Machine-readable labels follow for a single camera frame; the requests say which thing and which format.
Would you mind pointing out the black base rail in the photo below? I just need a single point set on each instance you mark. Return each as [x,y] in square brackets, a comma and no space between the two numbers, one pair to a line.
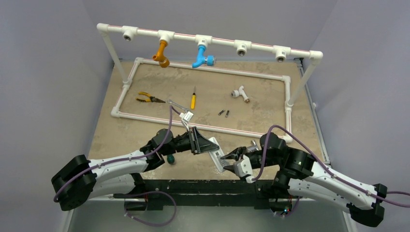
[156,194]

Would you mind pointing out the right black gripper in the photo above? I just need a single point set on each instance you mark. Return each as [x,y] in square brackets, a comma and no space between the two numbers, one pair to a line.
[244,153]

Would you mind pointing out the blue plastic faucet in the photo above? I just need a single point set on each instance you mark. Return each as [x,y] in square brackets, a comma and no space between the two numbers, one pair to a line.
[202,59]

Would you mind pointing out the yellow handled screwdriver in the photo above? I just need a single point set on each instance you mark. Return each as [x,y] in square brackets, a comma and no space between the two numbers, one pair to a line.
[193,99]

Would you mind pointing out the aluminium table frame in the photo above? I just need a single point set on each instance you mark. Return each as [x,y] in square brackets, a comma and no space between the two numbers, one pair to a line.
[217,84]

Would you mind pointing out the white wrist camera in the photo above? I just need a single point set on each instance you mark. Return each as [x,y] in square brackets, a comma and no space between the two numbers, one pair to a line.
[186,116]
[243,169]

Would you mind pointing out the white AC remote control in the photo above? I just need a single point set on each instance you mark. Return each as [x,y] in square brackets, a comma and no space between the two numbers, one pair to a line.
[217,155]

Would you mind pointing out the orange plastic faucet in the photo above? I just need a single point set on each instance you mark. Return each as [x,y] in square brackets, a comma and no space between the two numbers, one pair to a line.
[160,57]

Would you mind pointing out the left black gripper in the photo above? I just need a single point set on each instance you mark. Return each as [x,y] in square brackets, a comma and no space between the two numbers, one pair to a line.
[197,144]

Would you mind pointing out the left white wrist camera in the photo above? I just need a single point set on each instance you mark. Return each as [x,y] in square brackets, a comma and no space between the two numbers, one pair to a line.
[186,116]

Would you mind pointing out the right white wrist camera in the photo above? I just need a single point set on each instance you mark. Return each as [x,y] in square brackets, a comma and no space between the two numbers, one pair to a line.
[243,169]

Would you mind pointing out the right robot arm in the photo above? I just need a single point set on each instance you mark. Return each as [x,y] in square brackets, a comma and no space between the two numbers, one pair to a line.
[301,175]

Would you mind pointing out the white plastic faucet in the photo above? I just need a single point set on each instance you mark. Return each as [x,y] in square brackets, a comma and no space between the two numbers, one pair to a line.
[240,92]

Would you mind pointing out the small silver wrench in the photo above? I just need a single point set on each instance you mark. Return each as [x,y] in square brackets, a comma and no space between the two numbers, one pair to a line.
[177,105]

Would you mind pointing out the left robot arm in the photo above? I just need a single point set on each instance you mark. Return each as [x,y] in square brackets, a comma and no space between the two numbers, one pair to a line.
[82,179]

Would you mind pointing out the white PVC pipe frame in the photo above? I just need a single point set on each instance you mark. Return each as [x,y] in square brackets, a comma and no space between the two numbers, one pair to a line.
[241,46]

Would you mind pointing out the yellow handled pliers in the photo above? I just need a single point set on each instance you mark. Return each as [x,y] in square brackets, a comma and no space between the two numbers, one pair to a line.
[149,98]

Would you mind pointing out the green handled screwdriver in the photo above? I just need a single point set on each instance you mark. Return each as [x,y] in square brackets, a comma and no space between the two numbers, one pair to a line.
[171,159]

